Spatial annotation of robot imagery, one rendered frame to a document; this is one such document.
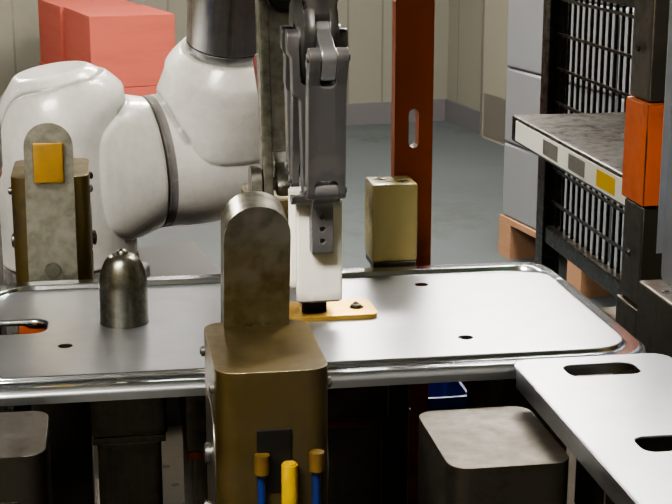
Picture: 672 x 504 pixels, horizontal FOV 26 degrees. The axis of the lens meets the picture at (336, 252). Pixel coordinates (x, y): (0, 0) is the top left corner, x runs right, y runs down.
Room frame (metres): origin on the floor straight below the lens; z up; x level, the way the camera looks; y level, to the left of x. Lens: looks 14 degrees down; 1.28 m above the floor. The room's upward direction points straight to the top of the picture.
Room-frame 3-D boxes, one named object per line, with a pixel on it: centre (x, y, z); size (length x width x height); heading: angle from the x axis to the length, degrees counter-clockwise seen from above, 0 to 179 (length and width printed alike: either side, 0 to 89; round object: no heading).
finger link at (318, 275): (0.93, 0.01, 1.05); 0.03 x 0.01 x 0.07; 99
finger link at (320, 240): (0.91, 0.01, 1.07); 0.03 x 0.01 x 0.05; 9
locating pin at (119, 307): (0.93, 0.14, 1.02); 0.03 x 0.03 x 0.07
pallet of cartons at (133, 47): (6.82, 0.89, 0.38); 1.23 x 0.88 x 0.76; 18
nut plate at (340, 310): (0.95, 0.02, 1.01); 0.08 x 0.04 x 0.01; 100
